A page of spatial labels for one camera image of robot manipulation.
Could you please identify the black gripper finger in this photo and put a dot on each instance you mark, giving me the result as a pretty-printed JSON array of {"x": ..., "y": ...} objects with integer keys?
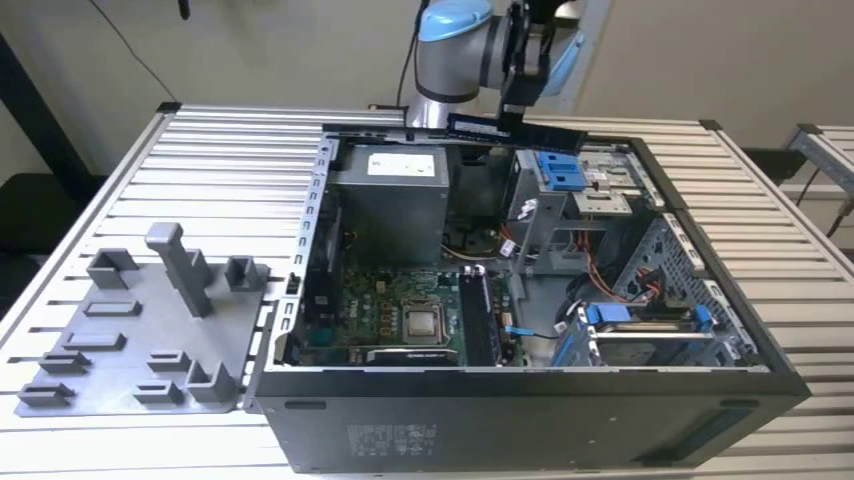
[
  {"x": 516, "y": 60},
  {"x": 549, "y": 50}
]

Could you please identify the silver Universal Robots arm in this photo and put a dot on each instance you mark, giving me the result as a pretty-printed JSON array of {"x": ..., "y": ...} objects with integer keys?
[{"x": 454, "y": 55}]

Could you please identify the black graphics card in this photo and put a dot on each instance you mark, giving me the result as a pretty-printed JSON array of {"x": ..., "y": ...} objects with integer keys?
[{"x": 414, "y": 356}]

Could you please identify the green motherboard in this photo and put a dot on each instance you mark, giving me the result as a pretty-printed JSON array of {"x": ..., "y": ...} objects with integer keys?
[{"x": 374, "y": 300}]

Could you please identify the grey plastic parts rack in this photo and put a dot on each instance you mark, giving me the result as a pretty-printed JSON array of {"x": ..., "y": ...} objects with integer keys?
[{"x": 154, "y": 325}]

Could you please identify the black slanted post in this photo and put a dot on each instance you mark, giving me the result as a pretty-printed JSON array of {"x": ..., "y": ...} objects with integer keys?
[{"x": 41, "y": 120}]

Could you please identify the black hanging rod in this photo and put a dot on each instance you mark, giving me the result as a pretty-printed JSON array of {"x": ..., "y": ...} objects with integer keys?
[{"x": 184, "y": 9}]

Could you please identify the metal slat side table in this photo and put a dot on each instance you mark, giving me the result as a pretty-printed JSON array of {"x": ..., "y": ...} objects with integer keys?
[{"x": 828, "y": 150}]

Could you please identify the blue plastic drive latch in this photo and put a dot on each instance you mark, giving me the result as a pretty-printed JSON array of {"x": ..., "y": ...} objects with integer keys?
[
  {"x": 563, "y": 181},
  {"x": 556, "y": 159}
]

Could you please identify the silver CPU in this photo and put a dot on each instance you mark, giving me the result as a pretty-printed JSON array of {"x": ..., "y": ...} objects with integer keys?
[{"x": 422, "y": 324}]

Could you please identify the CPU socket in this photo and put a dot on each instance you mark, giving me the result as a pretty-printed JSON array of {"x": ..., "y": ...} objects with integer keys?
[{"x": 424, "y": 341}]

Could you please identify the grey power supply unit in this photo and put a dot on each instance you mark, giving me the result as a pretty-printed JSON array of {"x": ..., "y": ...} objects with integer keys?
[{"x": 388, "y": 220}]

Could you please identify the grey metal drive cage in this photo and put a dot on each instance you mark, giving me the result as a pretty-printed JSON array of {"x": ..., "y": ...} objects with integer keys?
[{"x": 555, "y": 215}]

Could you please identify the black RAM slot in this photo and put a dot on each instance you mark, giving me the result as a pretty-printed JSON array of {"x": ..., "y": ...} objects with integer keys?
[{"x": 496, "y": 325}]

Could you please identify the hard disk in blue carrier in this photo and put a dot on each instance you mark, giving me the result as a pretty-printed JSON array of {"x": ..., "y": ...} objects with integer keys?
[{"x": 611, "y": 314}]

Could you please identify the black open PC case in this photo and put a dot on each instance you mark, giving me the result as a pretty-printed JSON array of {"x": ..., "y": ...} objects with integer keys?
[{"x": 468, "y": 425}]

